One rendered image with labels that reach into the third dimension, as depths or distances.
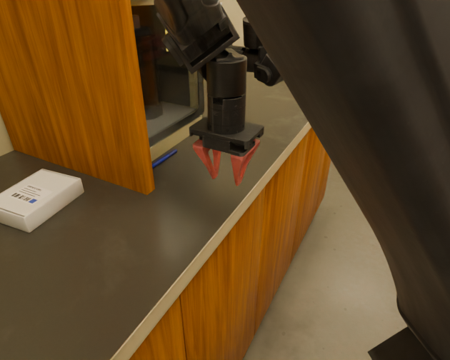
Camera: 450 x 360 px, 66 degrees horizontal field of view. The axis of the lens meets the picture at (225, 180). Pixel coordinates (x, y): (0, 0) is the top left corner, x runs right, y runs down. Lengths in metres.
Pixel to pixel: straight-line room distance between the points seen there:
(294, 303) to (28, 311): 1.36
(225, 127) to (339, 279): 1.55
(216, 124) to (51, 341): 0.39
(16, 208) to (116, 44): 0.39
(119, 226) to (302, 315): 1.20
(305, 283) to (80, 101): 1.44
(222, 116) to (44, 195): 0.47
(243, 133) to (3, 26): 0.64
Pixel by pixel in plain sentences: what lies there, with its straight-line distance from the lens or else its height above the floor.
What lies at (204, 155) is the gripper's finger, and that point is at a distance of 0.55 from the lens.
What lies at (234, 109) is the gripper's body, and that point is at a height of 1.23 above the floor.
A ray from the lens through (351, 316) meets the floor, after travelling 1.83.
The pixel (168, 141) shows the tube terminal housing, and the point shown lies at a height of 0.97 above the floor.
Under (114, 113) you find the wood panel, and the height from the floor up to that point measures 1.13.
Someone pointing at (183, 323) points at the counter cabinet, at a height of 0.75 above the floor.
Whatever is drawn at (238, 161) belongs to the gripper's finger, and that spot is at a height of 1.15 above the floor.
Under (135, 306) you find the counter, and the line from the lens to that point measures 0.60.
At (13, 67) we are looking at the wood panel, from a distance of 1.00.
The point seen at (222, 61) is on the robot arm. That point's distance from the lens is 0.49.
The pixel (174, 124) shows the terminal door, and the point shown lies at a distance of 1.00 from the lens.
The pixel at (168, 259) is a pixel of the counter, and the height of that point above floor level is 0.94.
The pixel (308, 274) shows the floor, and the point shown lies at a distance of 1.95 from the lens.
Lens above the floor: 1.40
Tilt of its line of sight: 32 degrees down
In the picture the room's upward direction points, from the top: straight up
